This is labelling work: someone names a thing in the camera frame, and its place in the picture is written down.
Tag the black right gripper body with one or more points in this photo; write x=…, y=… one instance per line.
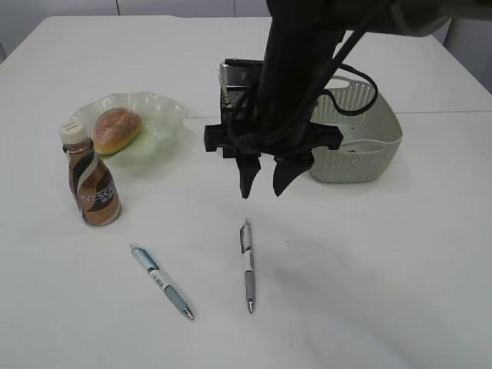
x=283, y=116

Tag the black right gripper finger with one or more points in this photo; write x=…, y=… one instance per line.
x=287, y=169
x=248, y=166

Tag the olive green ballpoint pen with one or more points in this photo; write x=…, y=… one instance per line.
x=224, y=93

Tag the sugared bread roll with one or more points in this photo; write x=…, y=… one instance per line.
x=115, y=129

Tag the blue grey ballpoint pen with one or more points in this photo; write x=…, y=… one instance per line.
x=144, y=258

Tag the brown Nescafe coffee bottle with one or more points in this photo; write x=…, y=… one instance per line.
x=89, y=179

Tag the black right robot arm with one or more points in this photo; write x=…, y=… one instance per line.
x=308, y=42

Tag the black mesh pen holder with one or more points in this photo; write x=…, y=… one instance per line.
x=236, y=130

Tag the green plastic woven basket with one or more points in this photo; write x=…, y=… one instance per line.
x=377, y=128

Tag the green wavy glass plate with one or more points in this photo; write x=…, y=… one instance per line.
x=162, y=119

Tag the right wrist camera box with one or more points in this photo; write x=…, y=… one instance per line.
x=235, y=72

